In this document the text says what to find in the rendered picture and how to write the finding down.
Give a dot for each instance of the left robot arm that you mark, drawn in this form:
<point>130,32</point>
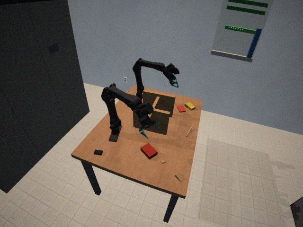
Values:
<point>167,71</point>

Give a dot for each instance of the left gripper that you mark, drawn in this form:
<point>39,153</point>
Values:
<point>172,82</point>

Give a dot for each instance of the yellow sponge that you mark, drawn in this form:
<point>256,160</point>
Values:
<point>190,106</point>

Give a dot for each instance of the brown wooden rail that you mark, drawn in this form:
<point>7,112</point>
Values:
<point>155,104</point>

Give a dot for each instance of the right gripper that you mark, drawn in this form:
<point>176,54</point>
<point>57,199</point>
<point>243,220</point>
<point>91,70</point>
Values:
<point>151,123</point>

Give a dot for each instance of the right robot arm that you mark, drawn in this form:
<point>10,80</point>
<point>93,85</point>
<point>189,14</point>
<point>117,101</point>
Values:
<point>135,103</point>

